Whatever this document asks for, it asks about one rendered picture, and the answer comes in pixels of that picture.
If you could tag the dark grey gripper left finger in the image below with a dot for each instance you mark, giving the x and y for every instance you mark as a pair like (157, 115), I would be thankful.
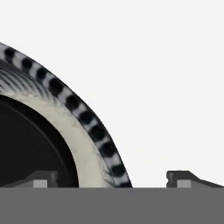
(43, 178)

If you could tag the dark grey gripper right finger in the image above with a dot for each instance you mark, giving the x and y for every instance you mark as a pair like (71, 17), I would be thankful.
(182, 178)

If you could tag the black and white spotted bowl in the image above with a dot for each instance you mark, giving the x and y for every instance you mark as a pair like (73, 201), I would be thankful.
(84, 145)

